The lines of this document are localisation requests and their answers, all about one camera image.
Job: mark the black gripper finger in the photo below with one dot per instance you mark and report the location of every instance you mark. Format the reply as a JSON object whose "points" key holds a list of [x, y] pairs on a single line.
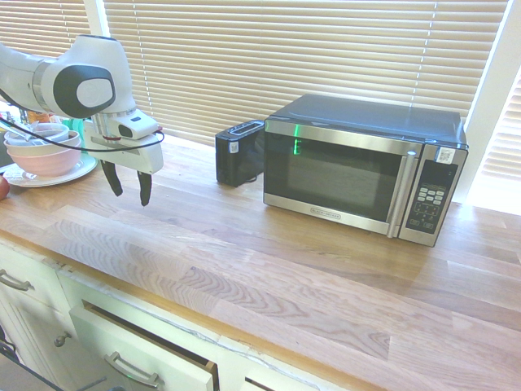
{"points": [[113, 178], [145, 188]]}

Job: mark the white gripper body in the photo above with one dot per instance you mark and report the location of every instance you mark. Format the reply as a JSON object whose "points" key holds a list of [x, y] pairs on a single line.
{"points": [[138, 156]]}

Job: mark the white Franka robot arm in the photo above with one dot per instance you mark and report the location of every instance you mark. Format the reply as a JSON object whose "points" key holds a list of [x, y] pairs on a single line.
{"points": [[91, 87]]}

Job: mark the black toaster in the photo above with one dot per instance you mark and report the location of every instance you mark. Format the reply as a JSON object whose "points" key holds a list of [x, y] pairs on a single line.
{"points": [[237, 153]]}

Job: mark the white plate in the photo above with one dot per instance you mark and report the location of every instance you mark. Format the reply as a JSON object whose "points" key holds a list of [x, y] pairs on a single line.
{"points": [[61, 173]]}

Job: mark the pink bowl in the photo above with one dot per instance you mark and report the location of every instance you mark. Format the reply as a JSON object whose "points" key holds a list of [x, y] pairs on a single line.
{"points": [[42, 156]]}

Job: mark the white bowl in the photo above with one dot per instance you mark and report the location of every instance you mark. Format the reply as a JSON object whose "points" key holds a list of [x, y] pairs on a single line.
{"points": [[38, 133]]}

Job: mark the red apple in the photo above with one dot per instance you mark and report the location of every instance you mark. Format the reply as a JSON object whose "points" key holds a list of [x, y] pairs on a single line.
{"points": [[3, 188]]}

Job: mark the white cabinet door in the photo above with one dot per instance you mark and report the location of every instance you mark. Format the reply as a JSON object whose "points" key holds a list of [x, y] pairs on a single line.
{"points": [[28, 309]]}

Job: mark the narrow beige window blind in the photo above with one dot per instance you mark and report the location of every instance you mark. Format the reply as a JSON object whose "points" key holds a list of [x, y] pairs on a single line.
{"points": [[45, 28]]}

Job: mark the silver round cabinet knob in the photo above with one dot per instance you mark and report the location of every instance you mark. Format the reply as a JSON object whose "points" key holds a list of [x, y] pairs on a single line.
{"points": [[62, 339]]}

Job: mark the white open drawer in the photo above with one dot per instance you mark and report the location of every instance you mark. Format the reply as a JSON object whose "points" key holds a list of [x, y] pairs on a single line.
{"points": [[146, 358]]}

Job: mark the wide beige window blind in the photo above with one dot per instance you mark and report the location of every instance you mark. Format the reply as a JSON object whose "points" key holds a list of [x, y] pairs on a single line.
{"points": [[293, 61]]}

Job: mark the stainless steel microwave oven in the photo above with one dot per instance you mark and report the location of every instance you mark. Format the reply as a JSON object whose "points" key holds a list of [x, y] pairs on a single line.
{"points": [[363, 167]]}

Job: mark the beige side window blind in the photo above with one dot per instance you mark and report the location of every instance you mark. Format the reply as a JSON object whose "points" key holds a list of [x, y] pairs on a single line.
{"points": [[502, 134]]}

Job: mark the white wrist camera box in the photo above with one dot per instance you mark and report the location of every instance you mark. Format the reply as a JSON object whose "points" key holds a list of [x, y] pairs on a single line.
{"points": [[136, 126]]}

